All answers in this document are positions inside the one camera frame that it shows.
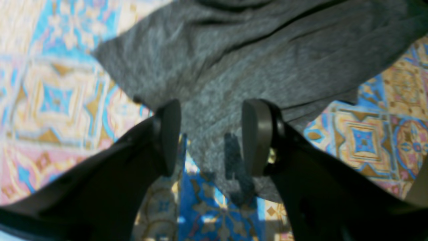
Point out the grey t-shirt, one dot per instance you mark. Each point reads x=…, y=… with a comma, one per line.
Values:
x=212, y=55

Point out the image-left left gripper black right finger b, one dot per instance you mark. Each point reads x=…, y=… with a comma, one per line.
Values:
x=325, y=199

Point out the patterned tile tablecloth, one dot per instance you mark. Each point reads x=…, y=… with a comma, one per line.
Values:
x=58, y=107

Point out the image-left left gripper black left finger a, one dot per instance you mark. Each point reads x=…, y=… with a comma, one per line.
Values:
x=98, y=199

